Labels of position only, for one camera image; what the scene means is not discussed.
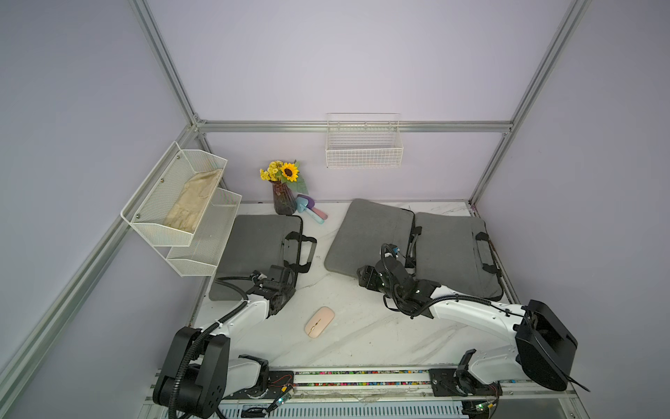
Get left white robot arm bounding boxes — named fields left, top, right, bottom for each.
left=152, top=265, right=298, bottom=418

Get beige cloth in shelf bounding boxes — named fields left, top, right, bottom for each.
left=163, top=169, right=223, bottom=233

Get light blue toy shovel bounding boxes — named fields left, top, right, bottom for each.
left=296, top=197, right=325, bottom=225

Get white wire wall basket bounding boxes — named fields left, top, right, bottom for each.
left=326, top=113, right=404, bottom=169

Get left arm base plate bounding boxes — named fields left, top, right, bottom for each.
left=244, top=370, right=295, bottom=399

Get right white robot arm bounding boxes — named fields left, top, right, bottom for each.
left=357, top=253, right=578, bottom=396

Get purple toy shovel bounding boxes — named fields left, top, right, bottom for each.
left=296, top=194, right=328, bottom=223

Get black corrugated cable conduit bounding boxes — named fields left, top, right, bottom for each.
left=166, top=274, right=265, bottom=419

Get aluminium frame rails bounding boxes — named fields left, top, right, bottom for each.
left=1, top=1, right=590, bottom=417

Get yellow artificial sunflowers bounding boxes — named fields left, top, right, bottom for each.
left=259, top=161, right=309, bottom=195

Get grey laptop bag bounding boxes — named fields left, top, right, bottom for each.
left=209, top=215, right=318, bottom=301
left=414, top=213, right=504, bottom=301
left=324, top=198, right=415, bottom=278

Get white two-tier mesh shelf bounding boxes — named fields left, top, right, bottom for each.
left=120, top=143, right=242, bottom=277

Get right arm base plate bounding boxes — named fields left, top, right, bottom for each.
left=429, top=368, right=502, bottom=397

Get pink computer mouse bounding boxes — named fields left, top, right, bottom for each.
left=305, top=307, right=335, bottom=339

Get dark glass vase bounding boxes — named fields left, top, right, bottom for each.
left=270, top=182, right=297, bottom=216

